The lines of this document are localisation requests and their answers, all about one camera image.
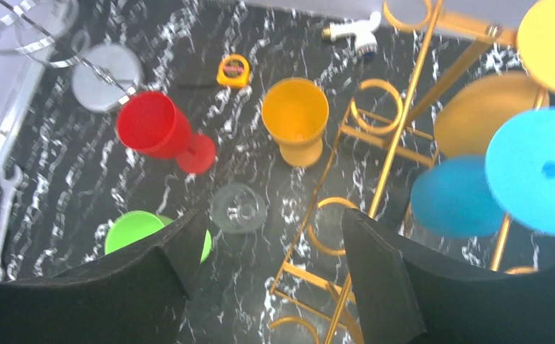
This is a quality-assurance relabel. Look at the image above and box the silver round glass rack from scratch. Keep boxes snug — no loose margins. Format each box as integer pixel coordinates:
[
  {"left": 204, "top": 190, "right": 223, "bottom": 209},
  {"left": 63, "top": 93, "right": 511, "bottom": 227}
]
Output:
[{"left": 0, "top": 1, "right": 143, "bottom": 113}]

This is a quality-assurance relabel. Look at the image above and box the blue wine glass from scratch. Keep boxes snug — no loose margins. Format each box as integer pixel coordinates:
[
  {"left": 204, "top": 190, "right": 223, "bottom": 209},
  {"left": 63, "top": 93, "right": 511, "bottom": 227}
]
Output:
[{"left": 410, "top": 107, "right": 555, "bottom": 237}]

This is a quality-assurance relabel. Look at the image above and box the silver wrench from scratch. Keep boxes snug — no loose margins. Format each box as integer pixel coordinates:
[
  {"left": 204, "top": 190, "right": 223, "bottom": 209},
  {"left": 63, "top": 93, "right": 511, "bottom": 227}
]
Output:
[{"left": 0, "top": 165, "right": 23, "bottom": 281}]

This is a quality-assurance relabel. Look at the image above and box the orange wine glass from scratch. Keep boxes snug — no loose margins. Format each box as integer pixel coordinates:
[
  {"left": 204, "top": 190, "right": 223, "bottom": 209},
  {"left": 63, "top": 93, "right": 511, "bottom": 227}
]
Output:
[
  {"left": 434, "top": 0, "right": 555, "bottom": 159},
  {"left": 261, "top": 77, "right": 329, "bottom": 168}
]

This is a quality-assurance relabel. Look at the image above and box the gold wire glass rack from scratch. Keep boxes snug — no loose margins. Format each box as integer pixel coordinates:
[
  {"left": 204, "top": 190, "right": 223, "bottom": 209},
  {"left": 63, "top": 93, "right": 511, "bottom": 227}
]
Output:
[{"left": 270, "top": 1, "right": 555, "bottom": 343}]

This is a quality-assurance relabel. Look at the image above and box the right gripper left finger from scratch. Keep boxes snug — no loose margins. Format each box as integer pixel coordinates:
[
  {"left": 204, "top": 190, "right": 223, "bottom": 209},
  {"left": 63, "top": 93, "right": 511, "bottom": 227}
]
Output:
[{"left": 0, "top": 210, "right": 208, "bottom": 343}]

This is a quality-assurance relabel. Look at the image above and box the clear glass tumbler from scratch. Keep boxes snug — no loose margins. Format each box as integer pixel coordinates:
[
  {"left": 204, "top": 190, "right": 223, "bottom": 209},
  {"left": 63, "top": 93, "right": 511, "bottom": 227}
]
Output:
[{"left": 210, "top": 183, "right": 267, "bottom": 234}]

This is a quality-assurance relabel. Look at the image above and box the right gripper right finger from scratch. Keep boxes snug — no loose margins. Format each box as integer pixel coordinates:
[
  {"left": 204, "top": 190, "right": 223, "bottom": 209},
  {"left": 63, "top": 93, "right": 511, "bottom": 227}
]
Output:
[{"left": 342, "top": 209, "right": 555, "bottom": 343}]

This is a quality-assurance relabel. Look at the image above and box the red plastic wine glass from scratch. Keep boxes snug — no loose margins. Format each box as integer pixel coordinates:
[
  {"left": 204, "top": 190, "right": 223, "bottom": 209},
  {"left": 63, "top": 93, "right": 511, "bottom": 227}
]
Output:
[{"left": 116, "top": 92, "right": 216, "bottom": 174}]

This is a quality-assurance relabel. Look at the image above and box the green plastic wine glass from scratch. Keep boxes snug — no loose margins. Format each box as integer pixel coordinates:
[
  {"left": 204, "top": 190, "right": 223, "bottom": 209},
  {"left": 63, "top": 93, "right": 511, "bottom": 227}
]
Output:
[{"left": 104, "top": 210, "right": 213, "bottom": 264}]

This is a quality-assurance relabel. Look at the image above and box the white small fitting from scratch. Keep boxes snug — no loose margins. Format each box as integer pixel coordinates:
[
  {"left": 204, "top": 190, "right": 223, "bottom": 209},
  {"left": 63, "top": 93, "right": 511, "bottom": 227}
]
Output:
[{"left": 322, "top": 11, "right": 382, "bottom": 59}]

